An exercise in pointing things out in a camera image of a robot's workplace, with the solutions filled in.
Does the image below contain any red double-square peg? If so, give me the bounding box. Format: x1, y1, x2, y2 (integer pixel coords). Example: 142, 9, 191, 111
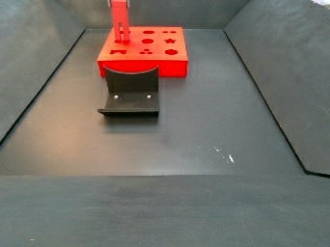
110, 0, 130, 42

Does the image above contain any red shape-sorter block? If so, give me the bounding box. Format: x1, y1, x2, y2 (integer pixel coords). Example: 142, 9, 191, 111
96, 26, 189, 77

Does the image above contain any black curved holder bracket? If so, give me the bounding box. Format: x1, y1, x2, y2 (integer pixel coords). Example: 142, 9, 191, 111
98, 68, 161, 116

